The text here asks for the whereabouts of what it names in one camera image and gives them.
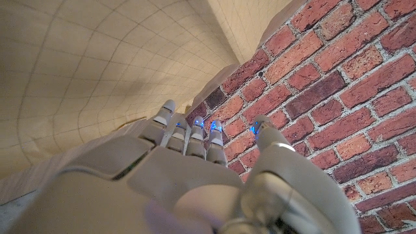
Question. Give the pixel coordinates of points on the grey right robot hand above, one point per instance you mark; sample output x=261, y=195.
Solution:
x=162, y=182

